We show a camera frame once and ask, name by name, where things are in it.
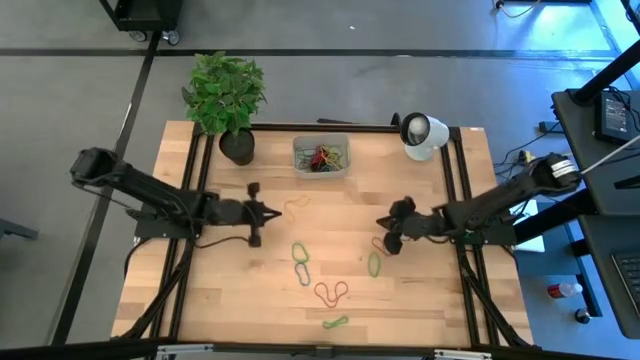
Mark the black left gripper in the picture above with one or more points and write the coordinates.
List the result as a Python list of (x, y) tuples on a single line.
[(235, 212)]

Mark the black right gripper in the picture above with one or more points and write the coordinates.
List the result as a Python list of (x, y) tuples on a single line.
[(420, 225)]

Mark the yellow rubber band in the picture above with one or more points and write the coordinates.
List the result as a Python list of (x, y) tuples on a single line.
[(334, 159), (287, 204)]

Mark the red rubber band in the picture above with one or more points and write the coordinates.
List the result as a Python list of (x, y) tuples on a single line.
[(376, 243), (330, 305), (316, 160)]

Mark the green rubber band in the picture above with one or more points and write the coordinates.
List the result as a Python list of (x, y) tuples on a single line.
[(369, 265), (294, 252), (335, 323)]

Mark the teal rubber band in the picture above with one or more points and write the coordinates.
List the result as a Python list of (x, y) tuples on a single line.
[(301, 159)]

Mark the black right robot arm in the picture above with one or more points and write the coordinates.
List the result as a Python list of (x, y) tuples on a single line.
[(500, 200)]

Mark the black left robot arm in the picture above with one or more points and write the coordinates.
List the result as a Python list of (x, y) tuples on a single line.
[(150, 187)]

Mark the pale grey plastic bin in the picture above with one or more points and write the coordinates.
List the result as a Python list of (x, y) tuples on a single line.
[(300, 172)]

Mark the blue rubber band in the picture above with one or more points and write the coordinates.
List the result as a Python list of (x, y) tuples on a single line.
[(308, 277)]

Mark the white cylindrical lamp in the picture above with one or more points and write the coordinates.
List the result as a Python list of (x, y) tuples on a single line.
[(435, 135)]

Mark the green plant in black pot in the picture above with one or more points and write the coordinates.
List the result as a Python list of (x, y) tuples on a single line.
[(225, 95)]

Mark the white paper sheet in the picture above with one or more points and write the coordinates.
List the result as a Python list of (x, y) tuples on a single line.
[(532, 242)]

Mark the yellow power plug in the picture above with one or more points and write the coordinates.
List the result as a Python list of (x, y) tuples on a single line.
[(527, 159)]

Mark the black floor plug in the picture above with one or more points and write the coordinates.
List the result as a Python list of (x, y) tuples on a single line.
[(544, 126)]

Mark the red and white bottle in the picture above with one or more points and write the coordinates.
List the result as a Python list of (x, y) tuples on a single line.
[(565, 290)]

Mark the small black round bottle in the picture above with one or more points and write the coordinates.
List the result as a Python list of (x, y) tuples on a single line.
[(582, 316)]

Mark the dark grey desk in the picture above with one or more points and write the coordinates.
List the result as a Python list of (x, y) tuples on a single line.
[(615, 225)]

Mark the black wheeled cart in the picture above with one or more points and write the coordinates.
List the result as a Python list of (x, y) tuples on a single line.
[(145, 12)]

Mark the black power supply brick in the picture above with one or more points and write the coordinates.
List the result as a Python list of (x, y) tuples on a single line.
[(612, 117)]

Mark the black keyboard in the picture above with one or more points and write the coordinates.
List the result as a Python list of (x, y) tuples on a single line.
[(631, 280)]

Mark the grey furniture leg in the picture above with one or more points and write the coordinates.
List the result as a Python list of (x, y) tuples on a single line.
[(15, 229)]

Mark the black stand pole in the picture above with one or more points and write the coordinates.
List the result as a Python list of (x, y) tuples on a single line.
[(610, 72)]

